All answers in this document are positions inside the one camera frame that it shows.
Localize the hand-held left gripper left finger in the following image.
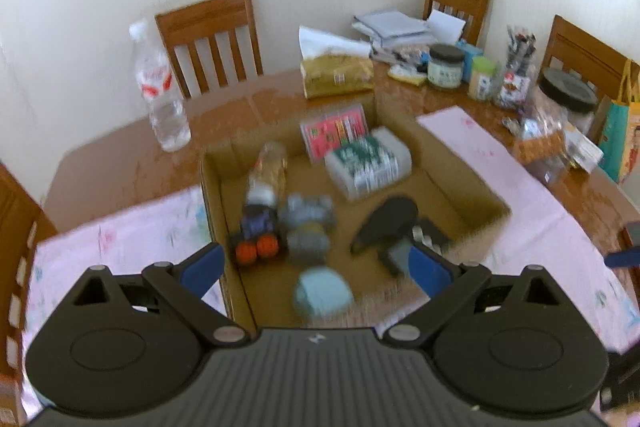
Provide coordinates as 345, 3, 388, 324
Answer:
60, 243, 249, 349

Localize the pink printed card box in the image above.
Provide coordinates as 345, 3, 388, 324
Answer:
299, 103, 369, 164

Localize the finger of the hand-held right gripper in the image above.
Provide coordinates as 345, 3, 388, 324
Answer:
604, 246, 640, 269
599, 351, 640, 414

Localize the white envelope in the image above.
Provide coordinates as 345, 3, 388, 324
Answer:
428, 9, 467, 42

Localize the green-lid jar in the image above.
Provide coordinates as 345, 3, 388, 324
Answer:
467, 56, 498, 102

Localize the pink printed tablecloth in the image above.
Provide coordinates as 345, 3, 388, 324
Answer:
20, 105, 640, 413

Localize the black-lid glass jar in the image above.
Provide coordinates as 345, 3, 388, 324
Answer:
426, 43, 466, 90

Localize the orange snack packet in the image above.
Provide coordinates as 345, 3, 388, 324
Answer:
512, 132, 566, 165

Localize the black silver-clip tool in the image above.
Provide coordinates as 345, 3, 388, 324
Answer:
377, 219, 453, 278

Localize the colourful paper gift bag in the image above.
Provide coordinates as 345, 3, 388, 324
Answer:
597, 59, 640, 185

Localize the small clear jar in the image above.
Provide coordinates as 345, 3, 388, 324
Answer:
246, 142, 290, 208

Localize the blue orange-wheeled toy truck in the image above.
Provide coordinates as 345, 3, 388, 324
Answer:
231, 202, 283, 269

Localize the grey toy robot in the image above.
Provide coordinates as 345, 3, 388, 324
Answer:
277, 193, 337, 265

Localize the large black-lid clear jar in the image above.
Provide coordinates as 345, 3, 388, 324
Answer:
520, 68, 599, 180

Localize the yellow flat item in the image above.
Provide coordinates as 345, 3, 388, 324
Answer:
387, 64, 428, 86

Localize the glass pen holder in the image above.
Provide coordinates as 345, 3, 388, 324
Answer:
495, 24, 538, 108

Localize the clear plastic water bottle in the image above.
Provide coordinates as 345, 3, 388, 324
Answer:
129, 19, 192, 152

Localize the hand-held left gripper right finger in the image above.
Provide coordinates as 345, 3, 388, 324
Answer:
382, 243, 576, 349

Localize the light blue round object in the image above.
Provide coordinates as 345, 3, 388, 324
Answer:
292, 266, 353, 319

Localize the gold tissue pack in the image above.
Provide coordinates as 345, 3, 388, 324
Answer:
298, 25, 375, 100

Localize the cardboard box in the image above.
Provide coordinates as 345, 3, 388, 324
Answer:
200, 92, 512, 338

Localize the black rounded object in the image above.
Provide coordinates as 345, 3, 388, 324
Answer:
349, 197, 420, 256

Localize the stack of papers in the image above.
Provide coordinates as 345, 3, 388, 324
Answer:
351, 9, 436, 62

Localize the white small packet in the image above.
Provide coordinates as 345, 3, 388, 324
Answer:
565, 129, 604, 172

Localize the clear green-label plastic box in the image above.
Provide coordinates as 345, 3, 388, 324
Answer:
324, 127, 413, 202

